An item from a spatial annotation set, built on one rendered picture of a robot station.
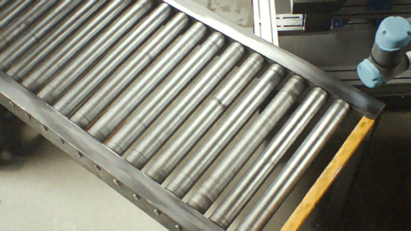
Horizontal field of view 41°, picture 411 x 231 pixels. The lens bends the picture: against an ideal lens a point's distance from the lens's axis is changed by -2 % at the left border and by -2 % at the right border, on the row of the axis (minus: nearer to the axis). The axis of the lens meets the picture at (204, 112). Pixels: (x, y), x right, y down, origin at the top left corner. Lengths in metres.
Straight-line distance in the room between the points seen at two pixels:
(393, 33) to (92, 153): 0.76
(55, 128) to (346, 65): 1.23
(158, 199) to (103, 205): 0.93
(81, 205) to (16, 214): 0.26
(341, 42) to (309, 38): 0.13
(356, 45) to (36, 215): 1.43
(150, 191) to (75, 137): 0.25
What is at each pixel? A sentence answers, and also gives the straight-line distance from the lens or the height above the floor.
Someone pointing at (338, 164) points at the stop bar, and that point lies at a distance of 1.33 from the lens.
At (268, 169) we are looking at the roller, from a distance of 1.34.
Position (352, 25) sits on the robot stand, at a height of 0.23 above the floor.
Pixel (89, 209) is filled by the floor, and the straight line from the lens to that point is 2.24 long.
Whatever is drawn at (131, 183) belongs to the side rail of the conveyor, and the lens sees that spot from 1.34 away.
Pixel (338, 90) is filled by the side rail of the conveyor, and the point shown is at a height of 0.80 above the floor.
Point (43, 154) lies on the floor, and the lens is 2.41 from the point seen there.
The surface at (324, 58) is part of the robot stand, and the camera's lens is 2.27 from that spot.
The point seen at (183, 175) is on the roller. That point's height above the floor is 0.80.
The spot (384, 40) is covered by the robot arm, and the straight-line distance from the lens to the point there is 1.35.
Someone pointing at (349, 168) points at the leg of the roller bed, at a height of 0.50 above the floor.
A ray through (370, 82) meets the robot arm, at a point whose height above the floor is 0.84.
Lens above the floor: 1.99
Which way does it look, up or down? 57 degrees down
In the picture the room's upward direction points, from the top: 8 degrees counter-clockwise
